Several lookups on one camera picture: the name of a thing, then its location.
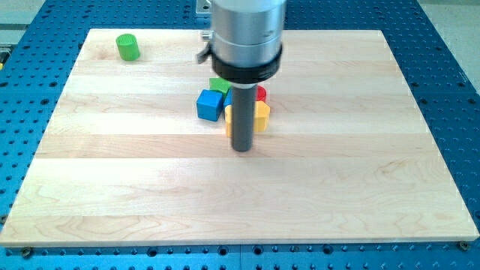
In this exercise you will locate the light wooden board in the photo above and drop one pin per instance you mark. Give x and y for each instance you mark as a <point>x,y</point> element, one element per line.
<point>347,156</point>

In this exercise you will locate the green wooden cylinder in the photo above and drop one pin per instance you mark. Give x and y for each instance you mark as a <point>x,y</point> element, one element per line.
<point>127,47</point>

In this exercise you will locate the silver metal bracket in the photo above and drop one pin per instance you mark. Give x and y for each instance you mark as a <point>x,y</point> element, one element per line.
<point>203,8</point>

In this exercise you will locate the green wooden block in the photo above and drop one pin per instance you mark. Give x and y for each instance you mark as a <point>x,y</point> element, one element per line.
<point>218,84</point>

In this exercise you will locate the dark grey stylus rod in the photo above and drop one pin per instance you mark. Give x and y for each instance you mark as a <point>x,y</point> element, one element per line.
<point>243,110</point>

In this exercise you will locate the yellow wooden hexagon block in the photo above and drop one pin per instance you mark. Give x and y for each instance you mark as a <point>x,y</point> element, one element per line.
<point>261,117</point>

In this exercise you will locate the red wooden cylinder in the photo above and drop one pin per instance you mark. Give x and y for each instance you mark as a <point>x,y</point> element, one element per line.
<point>261,93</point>

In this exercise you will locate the blue wooden cube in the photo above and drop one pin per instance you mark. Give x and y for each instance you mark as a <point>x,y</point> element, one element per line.
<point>209,105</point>

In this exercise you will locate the blue wooden block behind rod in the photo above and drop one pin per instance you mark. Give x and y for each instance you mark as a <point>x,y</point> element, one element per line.
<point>228,99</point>

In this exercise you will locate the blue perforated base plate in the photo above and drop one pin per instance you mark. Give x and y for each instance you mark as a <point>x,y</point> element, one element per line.
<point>38,68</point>

